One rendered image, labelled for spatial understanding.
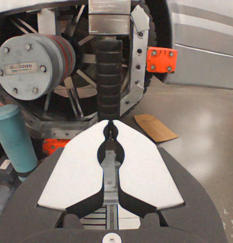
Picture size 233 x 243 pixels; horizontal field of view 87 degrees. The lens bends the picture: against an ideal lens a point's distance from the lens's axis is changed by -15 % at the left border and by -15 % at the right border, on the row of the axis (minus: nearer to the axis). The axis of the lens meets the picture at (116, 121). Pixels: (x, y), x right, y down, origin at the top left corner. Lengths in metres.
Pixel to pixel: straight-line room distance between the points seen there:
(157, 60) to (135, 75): 0.08
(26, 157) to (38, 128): 0.12
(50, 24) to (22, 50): 0.16
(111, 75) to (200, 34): 0.51
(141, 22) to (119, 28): 0.23
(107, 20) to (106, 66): 0.05
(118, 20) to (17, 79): 0.22
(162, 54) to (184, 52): 0.20
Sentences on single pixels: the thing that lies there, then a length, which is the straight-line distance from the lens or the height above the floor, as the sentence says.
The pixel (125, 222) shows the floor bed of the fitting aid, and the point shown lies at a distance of 0.88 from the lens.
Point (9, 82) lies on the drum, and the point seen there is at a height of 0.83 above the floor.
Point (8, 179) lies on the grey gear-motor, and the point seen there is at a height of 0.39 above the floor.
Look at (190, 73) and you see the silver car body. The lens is 0.65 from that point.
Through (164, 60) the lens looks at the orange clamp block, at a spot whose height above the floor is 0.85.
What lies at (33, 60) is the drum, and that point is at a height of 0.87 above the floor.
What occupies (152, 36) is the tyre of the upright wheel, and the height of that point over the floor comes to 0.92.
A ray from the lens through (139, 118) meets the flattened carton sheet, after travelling 1.85.
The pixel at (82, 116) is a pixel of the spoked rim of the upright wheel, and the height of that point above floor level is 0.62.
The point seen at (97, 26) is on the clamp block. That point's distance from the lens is 0.19.
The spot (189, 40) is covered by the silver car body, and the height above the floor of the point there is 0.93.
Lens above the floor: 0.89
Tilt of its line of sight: 30 degrees down
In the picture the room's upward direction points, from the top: 2 degrees clockwise
